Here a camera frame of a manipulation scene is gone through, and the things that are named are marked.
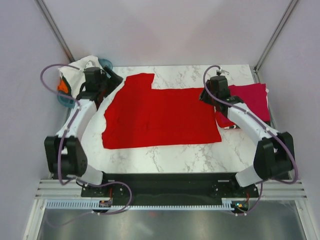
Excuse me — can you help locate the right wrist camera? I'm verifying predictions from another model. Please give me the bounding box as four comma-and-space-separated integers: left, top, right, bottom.
209, 72, 230, 95

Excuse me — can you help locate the teal plastic basket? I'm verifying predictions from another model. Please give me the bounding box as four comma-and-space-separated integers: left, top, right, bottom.
57, 58, 113, 109

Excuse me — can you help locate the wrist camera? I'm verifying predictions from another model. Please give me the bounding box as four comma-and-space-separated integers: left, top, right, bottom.
84, 66, 102, 88
209, 72, 230, 95

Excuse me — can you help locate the white t-shirt in basket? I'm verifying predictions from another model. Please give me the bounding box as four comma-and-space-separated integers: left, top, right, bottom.
58, 55, 102, 99

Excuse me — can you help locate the red t-shirt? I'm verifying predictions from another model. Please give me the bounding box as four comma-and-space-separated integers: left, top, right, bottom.
215, 111, 230, 128
101, 73, 222, 150

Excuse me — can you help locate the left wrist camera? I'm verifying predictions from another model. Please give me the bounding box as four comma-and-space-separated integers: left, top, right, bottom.
84, 66, 102, 88

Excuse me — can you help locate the right aluminium frame post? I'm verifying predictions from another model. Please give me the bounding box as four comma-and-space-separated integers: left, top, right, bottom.
253, 0, 300, 75

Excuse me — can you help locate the folded magenta t-shirt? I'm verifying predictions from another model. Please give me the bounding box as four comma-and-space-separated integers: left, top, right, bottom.
219, 83, 271, 126

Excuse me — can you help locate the folded red t-shirt in stack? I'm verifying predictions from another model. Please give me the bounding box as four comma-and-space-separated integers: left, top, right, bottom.
215, 111, 230, 128

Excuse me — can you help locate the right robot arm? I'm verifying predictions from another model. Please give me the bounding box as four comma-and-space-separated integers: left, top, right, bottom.
199, 81, 299, 197

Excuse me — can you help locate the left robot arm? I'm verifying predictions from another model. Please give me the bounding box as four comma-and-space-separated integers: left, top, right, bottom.
44, 66, 124, 197

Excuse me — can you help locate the dark green garment in basket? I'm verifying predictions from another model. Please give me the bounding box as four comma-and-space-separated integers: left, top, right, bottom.
61, 76, 72, 96

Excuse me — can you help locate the white slotted cable duct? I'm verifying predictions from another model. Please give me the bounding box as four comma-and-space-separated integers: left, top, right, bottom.
45, 199, 235, 211

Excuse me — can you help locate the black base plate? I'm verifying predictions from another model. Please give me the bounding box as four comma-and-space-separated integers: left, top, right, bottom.
81, 172, 259, 205

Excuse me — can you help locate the orange garment in basket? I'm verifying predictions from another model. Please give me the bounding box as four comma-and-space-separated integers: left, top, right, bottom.
57, 78, 69, 94

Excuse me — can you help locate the aluminium frame post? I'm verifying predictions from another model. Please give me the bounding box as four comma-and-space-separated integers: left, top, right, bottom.
34, 0, 75, 62
253, 0, 300, 75

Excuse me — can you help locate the left aluminium frame post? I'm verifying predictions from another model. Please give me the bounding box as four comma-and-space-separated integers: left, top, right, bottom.
34, 0, 75, 62

